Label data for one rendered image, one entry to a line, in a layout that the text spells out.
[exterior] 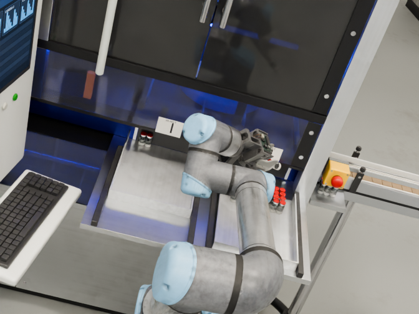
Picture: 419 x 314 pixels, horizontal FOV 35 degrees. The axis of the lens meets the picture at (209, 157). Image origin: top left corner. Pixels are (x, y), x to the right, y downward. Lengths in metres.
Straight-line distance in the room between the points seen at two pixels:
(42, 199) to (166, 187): 0.39
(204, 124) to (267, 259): 0.40
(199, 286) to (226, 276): 0.05
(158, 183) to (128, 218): 0.21
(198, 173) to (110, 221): 0.50
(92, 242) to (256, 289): 1.39
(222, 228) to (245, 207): 0.61
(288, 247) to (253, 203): 0.64
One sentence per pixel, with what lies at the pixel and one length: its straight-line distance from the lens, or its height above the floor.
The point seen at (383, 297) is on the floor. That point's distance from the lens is 3.49.
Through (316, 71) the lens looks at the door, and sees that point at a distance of 2.06.
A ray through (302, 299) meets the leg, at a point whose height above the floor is 0.27.
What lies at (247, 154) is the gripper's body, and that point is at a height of 1.26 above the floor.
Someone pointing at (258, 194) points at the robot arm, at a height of 1.32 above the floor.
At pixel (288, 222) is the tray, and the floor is 0.88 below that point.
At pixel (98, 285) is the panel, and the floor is 0.21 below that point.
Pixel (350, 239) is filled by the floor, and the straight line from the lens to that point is 3.72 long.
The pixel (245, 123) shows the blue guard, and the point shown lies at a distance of 2.13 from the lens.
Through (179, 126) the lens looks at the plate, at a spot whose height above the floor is 1.03.
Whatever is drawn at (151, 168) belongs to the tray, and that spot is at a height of 0.88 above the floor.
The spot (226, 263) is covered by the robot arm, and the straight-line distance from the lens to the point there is 1.21.
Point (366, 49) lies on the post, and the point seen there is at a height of 1.46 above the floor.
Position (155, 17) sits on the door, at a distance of 2.00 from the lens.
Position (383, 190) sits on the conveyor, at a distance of 2.45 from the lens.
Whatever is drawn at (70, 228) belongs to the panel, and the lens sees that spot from 2.51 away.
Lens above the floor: 2.18
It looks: 34 degrees down
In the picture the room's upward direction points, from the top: 18 degrees clockwise
